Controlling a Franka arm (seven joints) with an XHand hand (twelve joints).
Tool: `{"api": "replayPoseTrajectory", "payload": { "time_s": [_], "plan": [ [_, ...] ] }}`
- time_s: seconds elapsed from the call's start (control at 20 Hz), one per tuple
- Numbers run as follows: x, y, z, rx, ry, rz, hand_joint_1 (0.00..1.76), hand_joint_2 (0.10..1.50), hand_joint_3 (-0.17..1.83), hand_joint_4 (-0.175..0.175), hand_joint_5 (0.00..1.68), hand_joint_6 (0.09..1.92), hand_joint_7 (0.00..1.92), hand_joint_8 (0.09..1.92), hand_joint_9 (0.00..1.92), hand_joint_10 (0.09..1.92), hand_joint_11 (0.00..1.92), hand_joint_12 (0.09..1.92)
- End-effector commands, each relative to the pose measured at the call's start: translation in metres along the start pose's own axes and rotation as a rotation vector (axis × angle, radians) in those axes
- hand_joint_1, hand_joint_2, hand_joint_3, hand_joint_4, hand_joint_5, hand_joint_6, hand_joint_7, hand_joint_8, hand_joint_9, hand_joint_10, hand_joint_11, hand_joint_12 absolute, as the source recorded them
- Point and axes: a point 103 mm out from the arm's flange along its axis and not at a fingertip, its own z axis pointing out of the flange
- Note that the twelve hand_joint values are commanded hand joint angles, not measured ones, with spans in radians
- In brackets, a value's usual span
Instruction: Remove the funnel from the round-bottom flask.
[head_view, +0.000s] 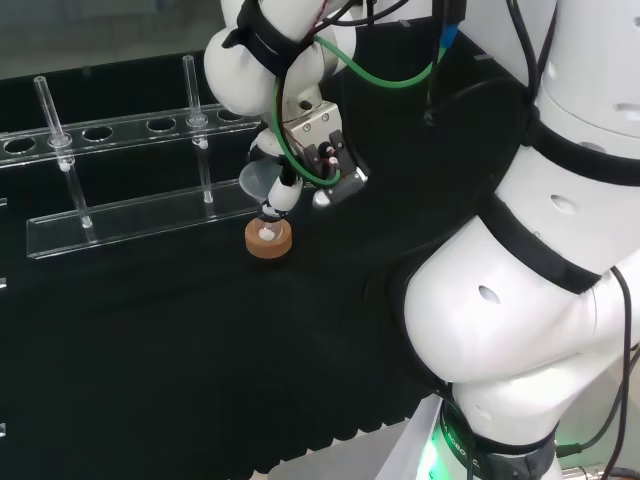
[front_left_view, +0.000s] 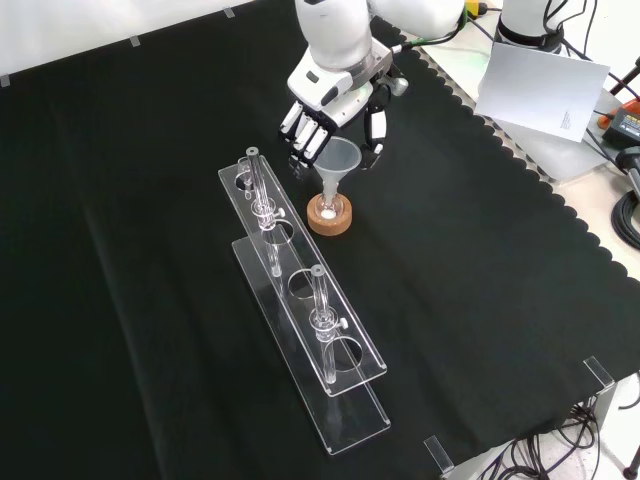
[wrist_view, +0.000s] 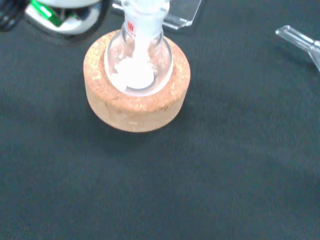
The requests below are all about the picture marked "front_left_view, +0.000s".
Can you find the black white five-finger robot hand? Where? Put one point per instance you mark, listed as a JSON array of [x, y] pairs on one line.
[[320, 85]]

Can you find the clear plastic funnel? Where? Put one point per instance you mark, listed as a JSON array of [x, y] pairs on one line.
[[340, 155]]

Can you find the clear acrylic funnel stand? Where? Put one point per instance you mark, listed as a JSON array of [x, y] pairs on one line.
[[350, 425]]

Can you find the clear round-bottom glass flask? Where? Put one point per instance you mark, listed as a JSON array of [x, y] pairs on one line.
[[322, 207]]

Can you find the black yellow power box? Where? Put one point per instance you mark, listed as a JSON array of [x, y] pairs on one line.
[[625, 125]]

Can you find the yellow stop button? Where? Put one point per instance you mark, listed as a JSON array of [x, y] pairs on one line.
[[475, 7]]

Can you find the black bench cloth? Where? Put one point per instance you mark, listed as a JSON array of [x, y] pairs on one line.
[[150, 250]]

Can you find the pale board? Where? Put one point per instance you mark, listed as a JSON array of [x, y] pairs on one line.
[[540, 90]]

